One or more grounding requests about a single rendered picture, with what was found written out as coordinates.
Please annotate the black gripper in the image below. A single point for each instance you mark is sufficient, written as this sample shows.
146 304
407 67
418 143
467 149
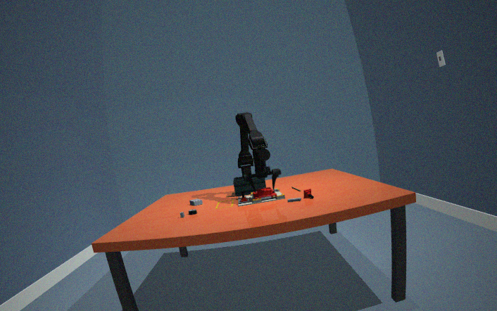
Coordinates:
275 173

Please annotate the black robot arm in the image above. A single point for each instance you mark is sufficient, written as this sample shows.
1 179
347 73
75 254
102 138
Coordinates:
250 136

